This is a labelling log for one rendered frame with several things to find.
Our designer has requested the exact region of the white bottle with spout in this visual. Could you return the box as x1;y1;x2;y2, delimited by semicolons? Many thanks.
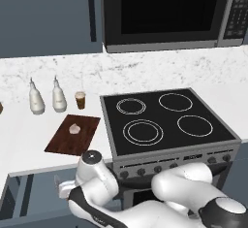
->
51;75;68;114
28;77;47;115

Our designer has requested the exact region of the glass of brown drink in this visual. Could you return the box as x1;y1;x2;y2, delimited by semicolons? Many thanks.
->
75;90;87;111

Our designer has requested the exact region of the dark wooden cutting board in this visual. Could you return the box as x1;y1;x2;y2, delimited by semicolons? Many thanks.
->
44;114;102;157

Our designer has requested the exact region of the grey-blue lower cupboard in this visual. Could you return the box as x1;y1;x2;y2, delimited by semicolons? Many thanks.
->
222;138;248;209

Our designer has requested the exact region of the grey-blue cupboard door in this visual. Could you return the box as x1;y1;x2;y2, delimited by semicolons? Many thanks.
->
9;167;80;220
0;0;104;59

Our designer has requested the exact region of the dark cupboard handle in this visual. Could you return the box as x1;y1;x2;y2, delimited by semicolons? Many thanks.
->
19;174;35;218
86;0;98;43

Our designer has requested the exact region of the dark upper cupboard handle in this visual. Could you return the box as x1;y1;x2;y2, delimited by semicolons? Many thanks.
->
86;0;98;43

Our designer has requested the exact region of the black hob with oven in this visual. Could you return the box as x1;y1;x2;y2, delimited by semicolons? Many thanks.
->
99;87;243;209

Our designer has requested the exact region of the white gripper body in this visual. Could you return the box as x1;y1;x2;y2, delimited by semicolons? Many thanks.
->
58;179;80;201

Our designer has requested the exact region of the black and silver microwave oven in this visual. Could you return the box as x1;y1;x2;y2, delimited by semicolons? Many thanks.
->
101;0;248;53

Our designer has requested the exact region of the grey-blue upper cupboard door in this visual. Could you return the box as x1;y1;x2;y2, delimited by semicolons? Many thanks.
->
0;0;104;59

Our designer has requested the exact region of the pale garlic bulb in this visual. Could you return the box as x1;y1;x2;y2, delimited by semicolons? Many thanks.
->
69;122;81;135

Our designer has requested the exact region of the dark lower cupboard handle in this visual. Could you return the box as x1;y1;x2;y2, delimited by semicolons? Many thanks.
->
19;174;35;218

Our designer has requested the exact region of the grey-blue lower cupboard door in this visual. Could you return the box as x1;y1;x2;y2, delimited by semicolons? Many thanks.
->
9;167;80;220

